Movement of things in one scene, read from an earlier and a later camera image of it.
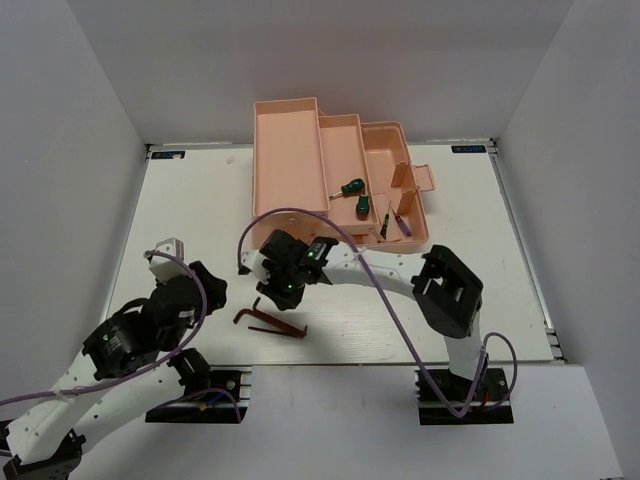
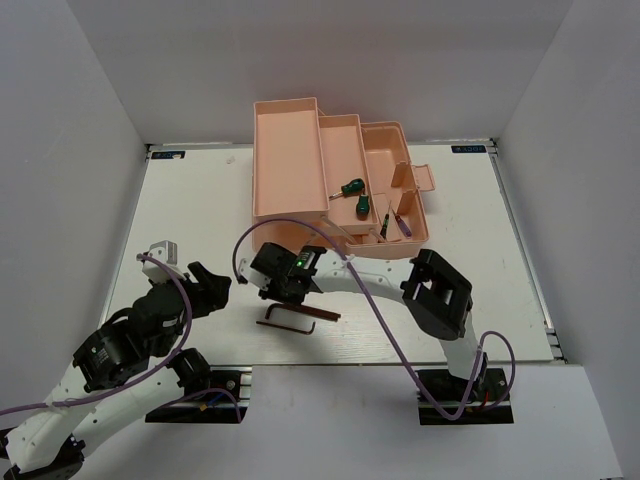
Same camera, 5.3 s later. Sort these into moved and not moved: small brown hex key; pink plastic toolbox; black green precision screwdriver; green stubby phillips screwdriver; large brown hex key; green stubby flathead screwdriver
Moved: large brown hex key; small brown hex key
Not moved: pink plastic toolbox; green stubby flathead screwdriver; black green precision screwdriver; green stubby phillips screwdriver
